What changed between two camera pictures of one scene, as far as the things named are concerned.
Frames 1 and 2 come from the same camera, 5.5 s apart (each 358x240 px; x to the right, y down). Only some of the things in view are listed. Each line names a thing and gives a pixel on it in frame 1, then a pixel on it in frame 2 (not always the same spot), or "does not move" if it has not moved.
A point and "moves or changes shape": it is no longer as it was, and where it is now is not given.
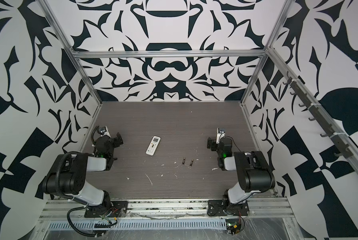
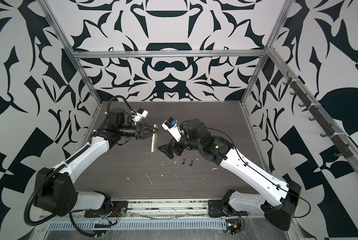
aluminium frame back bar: [167, 54] does not move
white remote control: [153, 145] moves or changes shape
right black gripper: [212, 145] to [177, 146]
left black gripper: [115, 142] to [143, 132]
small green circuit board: [233, 226] does not move
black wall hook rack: [318, 116] does not move
